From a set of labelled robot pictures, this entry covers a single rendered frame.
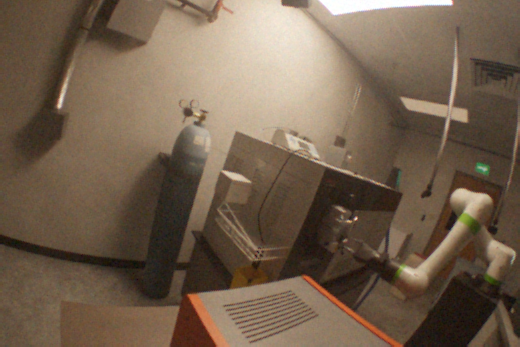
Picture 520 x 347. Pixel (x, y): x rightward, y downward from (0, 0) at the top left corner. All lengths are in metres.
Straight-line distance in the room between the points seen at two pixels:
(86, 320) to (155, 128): 1.28
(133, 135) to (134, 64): 0.49
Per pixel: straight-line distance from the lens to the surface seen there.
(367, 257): 0.96
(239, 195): 1.01
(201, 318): 0.44
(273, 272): 0.99
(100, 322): 0.91
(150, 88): 1.63
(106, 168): 1.72
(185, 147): 1.37
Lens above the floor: 1.46
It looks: 4 degrees down
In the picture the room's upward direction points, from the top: 20 degrees clockwise
